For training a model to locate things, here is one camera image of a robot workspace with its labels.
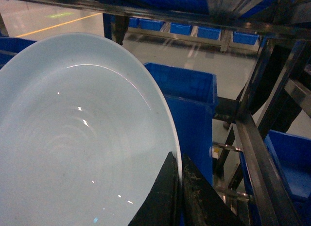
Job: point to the blue bin behind target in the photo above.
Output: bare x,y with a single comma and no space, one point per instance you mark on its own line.
184,83

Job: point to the light blue oval tray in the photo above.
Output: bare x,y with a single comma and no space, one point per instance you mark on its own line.
84,132

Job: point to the blue bin lower right rack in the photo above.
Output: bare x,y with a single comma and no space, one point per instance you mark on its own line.
292,157

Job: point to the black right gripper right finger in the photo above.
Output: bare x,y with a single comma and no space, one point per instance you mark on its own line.
202,206

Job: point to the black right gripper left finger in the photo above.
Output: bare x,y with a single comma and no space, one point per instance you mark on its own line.
161,206

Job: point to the steel wheeled shelf cart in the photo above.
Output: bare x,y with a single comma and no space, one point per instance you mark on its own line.
183,17

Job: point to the blue bin holding tray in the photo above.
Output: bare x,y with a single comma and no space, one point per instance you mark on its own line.
193,122

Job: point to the steel shelf rack right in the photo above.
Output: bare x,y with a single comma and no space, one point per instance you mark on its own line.
285,52

